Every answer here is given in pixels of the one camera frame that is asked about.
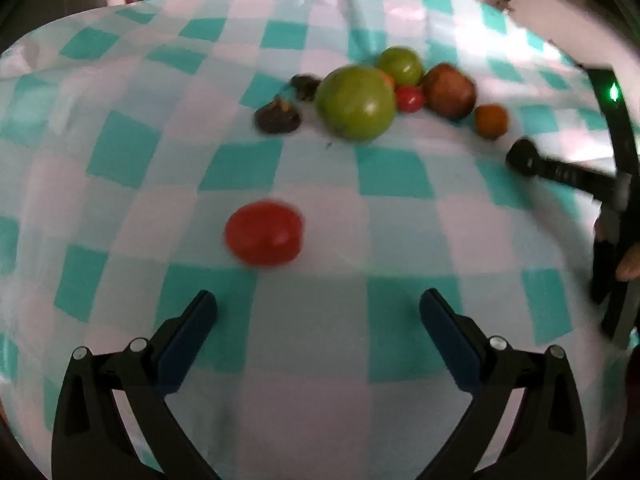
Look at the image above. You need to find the small green tomato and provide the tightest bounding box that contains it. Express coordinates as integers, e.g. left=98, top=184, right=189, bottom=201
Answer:
left=377, top=46, right=425, bottom=87

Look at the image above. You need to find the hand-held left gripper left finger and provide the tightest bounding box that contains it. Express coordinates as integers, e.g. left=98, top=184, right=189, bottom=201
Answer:
left=51, top=290, right=221, bottom=480

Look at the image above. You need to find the large green tomato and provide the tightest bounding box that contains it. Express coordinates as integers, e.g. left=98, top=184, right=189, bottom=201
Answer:
left=315, top=66, right=397, bottom=143

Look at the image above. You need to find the small orange round fruit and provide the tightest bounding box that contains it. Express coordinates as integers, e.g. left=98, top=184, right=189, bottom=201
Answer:
left=474, top=104, right=509, bottom=140

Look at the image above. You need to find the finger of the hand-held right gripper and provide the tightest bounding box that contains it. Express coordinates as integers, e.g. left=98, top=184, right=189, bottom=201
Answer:
left=505, top=137, right=623, bottom=201

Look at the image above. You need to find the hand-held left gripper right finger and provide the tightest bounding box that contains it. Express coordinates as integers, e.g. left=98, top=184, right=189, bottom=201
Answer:
left=419, top=288, right=588, bottom=480

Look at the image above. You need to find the teal white checkered tablecloth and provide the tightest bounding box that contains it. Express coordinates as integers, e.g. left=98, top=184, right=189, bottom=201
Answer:
left=0, top=0, right=632, bottom=480

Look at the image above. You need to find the reddish brown round fruit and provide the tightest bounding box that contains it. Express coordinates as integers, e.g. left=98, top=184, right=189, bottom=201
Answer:
left=422, top=63, right=476, bottom=121

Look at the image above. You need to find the person's right hand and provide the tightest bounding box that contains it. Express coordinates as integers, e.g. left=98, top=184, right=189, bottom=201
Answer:
left=616, top=244, right=640, bottom=282

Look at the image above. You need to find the dark dried mushroom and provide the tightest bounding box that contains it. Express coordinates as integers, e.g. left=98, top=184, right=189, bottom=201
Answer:
left=254, top=96, right=302, bottom=135
left=291, top=74, right=323, bottom=102

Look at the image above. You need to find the small red cherry tomato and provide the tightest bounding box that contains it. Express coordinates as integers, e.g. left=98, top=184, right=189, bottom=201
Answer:
left=395, top=86, right=427, bottom=113

